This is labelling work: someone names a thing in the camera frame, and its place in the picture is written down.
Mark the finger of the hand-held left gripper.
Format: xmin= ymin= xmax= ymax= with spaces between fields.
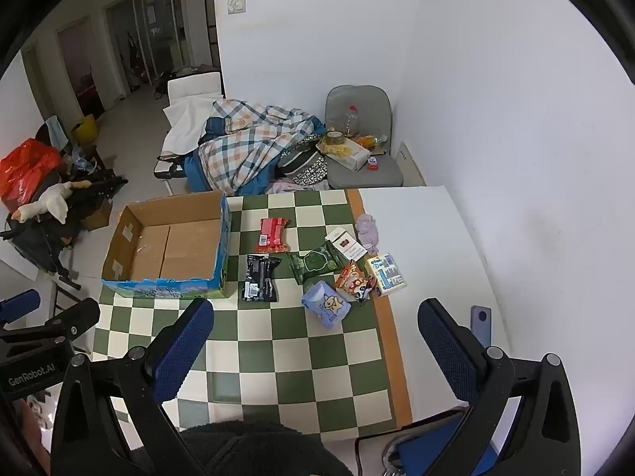
xmin=0 ymin=298 xmax=101 ymax=345
xmin=0 ymin=289 xmax=41 ymax=328

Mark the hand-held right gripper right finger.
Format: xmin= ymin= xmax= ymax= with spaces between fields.
xmin=418 ymin=298 xmax=582 ymax=476

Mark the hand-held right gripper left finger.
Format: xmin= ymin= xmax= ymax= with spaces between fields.
xmin=50 ymin=297 xmax=215 ymax=476

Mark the blue-white city print box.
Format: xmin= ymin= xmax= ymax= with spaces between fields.
xmin=364 ymin=253 xmax=408 ymax=298

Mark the black snack packet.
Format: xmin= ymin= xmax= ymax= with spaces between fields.
xmin=241 ymin=254 xmax=279 ymax=303

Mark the orange panda snack packet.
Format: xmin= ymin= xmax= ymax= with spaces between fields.
xmin=335 ymin=259 xmax=376 ymax=307

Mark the blue cartoon tissue pack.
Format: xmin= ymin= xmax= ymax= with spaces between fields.
xmin=301 ymin=279 xmax=354 ymax=330

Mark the red snack packet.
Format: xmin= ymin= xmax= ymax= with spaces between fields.
xmin=254 ymin=217 xmax=291 ymax=255

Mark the purple cloth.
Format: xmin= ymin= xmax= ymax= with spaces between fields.
xmin=356 ymin=213 xmax=382 ymax=256

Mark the white cigarette box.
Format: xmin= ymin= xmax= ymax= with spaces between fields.
xmin=325 ymin=227 xmax=365 ymax=262

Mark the green wet wipes packet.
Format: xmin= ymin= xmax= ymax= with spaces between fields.
xmin=288 ymin=240 xmax=346 ymax=286

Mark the grey smartphone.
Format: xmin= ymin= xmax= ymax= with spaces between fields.
xmin=470 ymin=305 xmax=492 ymax=348

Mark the black folded stroller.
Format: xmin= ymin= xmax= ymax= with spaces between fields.
xmin=0 ymin=161 xmax=130 ymax=291

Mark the white goose plush toy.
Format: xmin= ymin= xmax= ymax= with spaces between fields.
xmin=12 ymin=181 xmax=92 ymax=224

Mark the small cardboard box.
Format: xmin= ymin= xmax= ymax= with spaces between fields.
xmin=79 ymin=198 xmax=112 ymax=231

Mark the green checkered table mat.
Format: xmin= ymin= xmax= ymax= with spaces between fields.
xmin=92 ymin=188 xmax=414 ymax=442

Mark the dark fleece clothing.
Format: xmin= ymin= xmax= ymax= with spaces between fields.
xmin=124 ymin=420 xmax=353 ymax=476

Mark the red plastic bag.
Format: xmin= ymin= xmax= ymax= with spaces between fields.
xmin=0 ymin=139 xmax=65 ymax=199

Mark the blue face mask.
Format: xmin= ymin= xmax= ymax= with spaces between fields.
xmin=44 ymin=116 xmax=70 ymax=150

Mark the yellow bin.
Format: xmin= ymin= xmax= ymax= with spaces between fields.
xmin=69 ymin=115 xmax=97 ymax=147

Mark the pink cloth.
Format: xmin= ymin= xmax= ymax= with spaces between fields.
xmin=268 ymin=181 xmax=328 ymax=195

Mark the grey cushioned chair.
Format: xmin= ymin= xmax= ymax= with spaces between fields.
xmin=325 ymin=85 xmax=405 ymax=190

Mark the plaid blanket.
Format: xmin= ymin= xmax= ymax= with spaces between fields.
xmin=183 ymin=99 xmax=328 ymax=196

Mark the black and white patterned cloth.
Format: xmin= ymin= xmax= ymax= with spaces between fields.
xmin=290 ymin=163 xmax=331 ymax=189

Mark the striped dark bag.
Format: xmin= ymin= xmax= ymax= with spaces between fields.
xmin=278 ymin=149 xmax=325 ymax=177

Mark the yellow tissue packet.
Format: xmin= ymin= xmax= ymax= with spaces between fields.
xmin=317 ymin=136 xmax=372 ymax=173

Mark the white padded chair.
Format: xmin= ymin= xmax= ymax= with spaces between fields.
xmin=154 ymin=72 xmax=224 ymax=194

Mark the sliding glass door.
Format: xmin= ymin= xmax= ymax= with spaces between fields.
xmin=104 ymin=0 xmax=192 ymax=102

